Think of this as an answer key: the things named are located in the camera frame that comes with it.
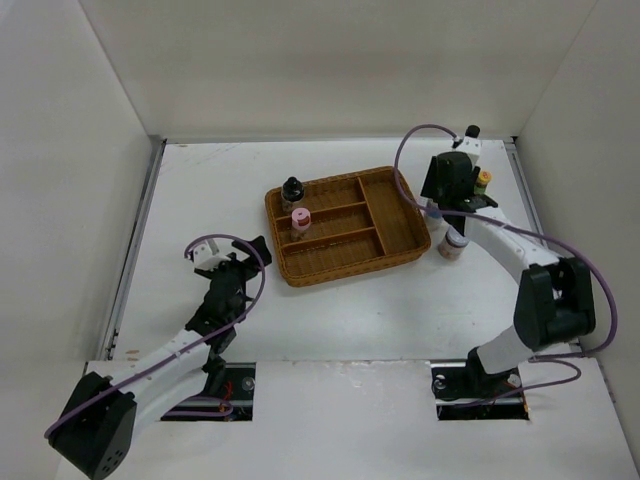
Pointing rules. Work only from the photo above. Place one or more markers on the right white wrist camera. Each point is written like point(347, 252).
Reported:
point(470, 146)

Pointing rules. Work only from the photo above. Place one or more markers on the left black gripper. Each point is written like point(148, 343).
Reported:
point(248, 267)

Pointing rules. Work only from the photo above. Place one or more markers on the white-lid brown spice jar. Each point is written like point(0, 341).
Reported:
point(453, 244)

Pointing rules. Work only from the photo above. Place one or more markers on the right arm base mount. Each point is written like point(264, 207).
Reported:
point(458, 397)

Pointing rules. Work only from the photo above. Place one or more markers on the black-cap spice bottle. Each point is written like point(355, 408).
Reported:
point(292, 193)

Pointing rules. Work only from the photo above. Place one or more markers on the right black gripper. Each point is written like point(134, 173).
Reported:
point(430, 188)

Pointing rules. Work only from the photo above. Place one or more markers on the brown wicker divided basket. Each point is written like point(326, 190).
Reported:
point(360, 223)

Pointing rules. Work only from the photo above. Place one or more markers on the pink-cap spice bottle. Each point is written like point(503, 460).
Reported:
point(300, 223)

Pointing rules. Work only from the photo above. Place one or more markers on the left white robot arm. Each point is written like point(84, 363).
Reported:
point(104, 414)

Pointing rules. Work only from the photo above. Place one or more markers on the tall clear black-cap bottle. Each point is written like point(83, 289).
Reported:
point(472, 131)

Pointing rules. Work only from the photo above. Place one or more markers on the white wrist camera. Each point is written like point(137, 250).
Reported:
point(206, 255)
point(470, 146)

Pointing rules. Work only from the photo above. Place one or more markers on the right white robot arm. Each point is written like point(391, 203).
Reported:
point(554, 302)

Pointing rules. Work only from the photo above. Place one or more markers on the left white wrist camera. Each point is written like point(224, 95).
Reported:
point(206, 255)

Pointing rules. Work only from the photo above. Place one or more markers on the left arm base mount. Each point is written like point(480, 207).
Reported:
point(228, 398)

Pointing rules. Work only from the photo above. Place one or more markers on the silver-lid blue-label jar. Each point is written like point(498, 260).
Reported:
point(433, 217)

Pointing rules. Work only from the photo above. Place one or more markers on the yellow-cap red sauce bottle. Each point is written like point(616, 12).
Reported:
point(481, 183)

